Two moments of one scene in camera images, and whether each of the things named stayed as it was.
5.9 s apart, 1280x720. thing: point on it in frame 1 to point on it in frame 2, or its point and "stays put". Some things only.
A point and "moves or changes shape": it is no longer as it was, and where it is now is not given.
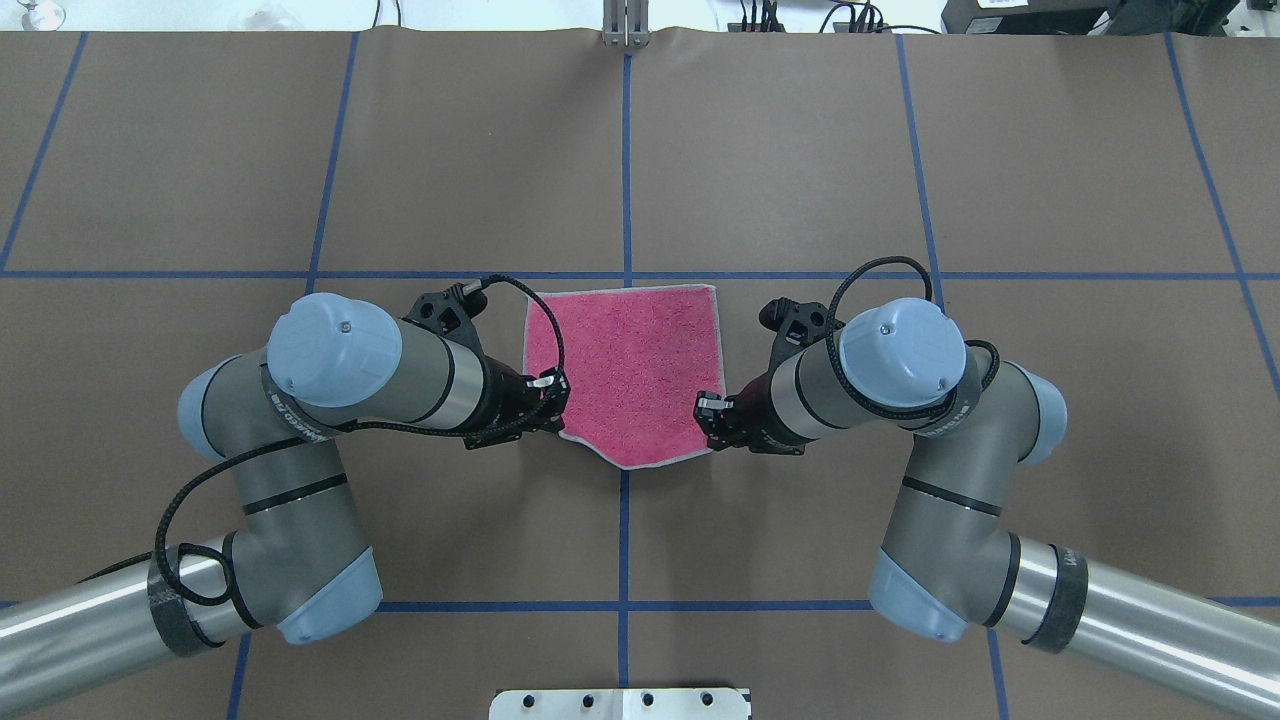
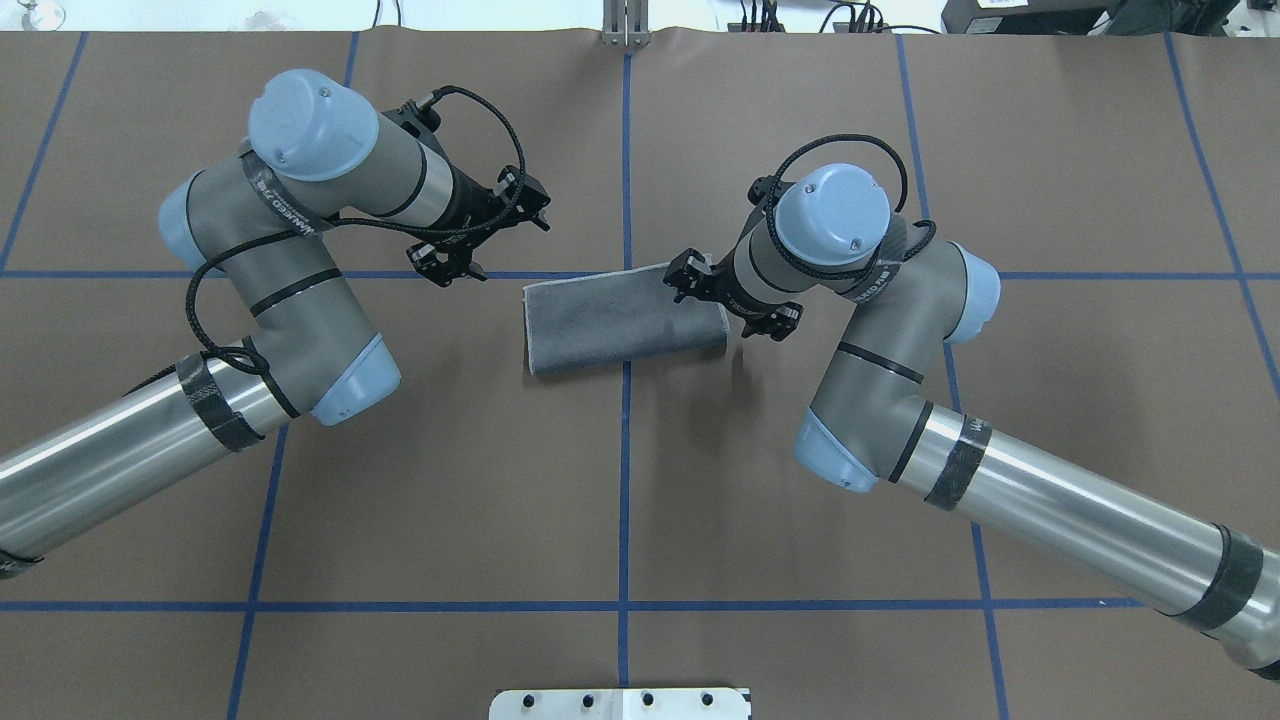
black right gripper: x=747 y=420 to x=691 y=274
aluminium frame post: x=626 y=23 stays put
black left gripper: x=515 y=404 to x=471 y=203
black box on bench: x=1079 y=17 stays put
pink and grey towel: x=636 y=360 moves or changes shape
